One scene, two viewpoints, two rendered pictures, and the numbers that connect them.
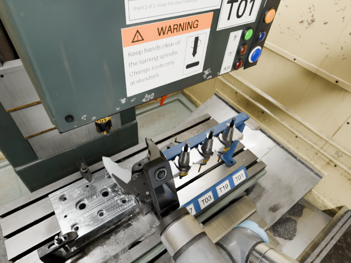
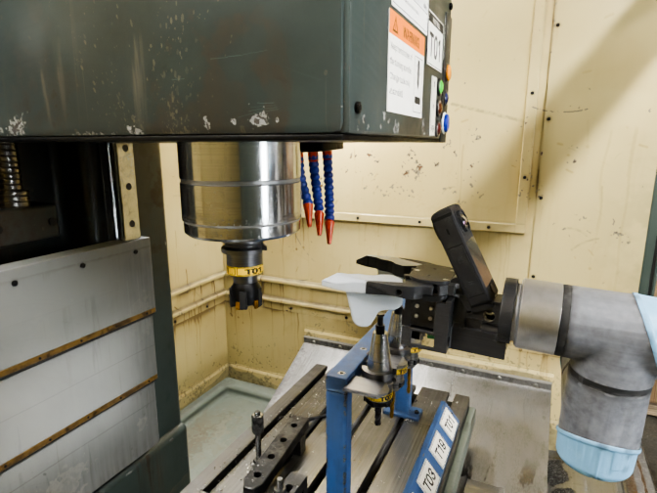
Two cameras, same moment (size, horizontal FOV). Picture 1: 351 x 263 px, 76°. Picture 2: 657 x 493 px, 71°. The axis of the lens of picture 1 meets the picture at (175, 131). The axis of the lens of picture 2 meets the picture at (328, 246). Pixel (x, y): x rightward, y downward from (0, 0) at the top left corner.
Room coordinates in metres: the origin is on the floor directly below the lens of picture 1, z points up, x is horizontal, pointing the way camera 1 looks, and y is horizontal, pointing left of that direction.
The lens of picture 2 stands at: (-0.18, 0.36, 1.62)
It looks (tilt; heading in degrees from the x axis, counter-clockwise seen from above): 12 degrees down; 336
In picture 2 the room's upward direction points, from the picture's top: straight up
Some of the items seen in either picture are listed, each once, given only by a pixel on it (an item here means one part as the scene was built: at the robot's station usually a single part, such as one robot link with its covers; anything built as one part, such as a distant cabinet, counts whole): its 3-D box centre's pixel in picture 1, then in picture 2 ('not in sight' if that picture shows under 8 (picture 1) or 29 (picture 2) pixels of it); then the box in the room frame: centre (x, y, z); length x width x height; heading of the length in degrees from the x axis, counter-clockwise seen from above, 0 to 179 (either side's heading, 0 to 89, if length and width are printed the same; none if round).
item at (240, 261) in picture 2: not in sight; (244, 261); (0.44, 0.21, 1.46); 0.05 x 0.05 x 0.03
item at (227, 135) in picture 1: (229, 131); not in sight; (0.63, -0.21, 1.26); 0.04 x 0.04 x 0.07
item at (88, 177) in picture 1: (85, 172); not in sight; (0.54, 0.38, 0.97); 0.13 x 0.03 x 0.15; 41
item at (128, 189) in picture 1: (131, 182); (404, 286); (0.24, 0.08, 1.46); 0.09 x 0.05 x 0.02; 66
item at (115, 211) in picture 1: (94, 201); not in sight; (0.42, 0.30, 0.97); 0.29 x 0.23 x 0.05; 131
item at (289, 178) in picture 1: (218, 162); (382, 444); (0.86, -0.29, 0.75); 0.89 x 0.70 x 0.26; 41
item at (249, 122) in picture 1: (252, 124); not in sight; (0.74, -0.33, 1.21); 0.07 x 0.05 x 0.01; 41
